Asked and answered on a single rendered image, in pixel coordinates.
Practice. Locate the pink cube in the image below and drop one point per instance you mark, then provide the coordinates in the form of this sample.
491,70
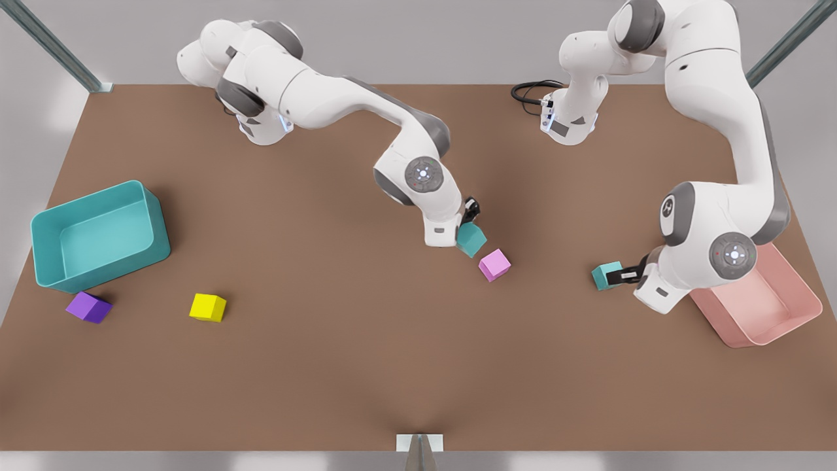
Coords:
494,264

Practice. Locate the yellow cube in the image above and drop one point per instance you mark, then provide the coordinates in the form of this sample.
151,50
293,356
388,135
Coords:
208,307

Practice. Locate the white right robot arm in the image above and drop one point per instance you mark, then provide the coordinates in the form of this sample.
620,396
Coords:
340,101

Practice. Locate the silver frame post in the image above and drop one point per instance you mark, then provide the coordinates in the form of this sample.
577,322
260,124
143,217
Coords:
419,451
55,44
788,42

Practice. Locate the pink plastic bin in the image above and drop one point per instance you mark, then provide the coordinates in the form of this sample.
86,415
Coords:
765,304

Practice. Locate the purple cube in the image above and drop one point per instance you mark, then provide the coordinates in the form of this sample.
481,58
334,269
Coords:
89,307

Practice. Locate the teal plastic bin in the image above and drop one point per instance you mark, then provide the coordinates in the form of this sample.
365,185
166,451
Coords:
98,235

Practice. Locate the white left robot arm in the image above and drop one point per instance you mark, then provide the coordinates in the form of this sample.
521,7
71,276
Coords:
709,98

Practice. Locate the teal cube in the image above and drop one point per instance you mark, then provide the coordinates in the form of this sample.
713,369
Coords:
605,275
471,239

